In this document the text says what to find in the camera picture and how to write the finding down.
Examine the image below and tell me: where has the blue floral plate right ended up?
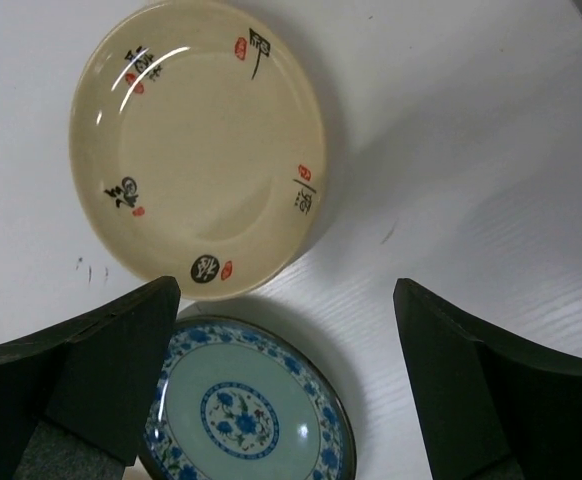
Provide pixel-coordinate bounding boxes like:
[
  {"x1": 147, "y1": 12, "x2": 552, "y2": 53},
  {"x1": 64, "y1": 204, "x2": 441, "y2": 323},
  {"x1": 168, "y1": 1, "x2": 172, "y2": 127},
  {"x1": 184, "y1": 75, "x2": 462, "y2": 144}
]
[{"x1": 139, "y1": 316, "x2": 357, "y2": 479}]

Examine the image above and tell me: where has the beige plate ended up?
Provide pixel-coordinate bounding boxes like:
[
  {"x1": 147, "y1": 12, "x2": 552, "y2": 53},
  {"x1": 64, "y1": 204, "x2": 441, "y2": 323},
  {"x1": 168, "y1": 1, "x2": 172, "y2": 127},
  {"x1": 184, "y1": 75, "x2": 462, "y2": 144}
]
[{"x1": 69, "y1": 1, "x2": 328, "y2": 301}]

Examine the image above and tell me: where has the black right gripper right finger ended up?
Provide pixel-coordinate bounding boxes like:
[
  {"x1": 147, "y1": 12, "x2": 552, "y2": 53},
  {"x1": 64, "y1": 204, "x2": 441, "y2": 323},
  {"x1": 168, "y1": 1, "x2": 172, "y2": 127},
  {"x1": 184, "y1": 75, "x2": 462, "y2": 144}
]
[{"x1": 393, "y1": 278, "x2": 582, "y2": 479}]

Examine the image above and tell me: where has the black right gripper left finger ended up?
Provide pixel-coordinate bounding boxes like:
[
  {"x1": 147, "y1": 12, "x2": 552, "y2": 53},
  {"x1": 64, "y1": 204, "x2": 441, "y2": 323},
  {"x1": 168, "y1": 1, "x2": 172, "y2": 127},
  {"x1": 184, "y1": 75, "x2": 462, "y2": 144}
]
[{"x1": 0, "y1": 276, "x2": 180, "y2": 479}]

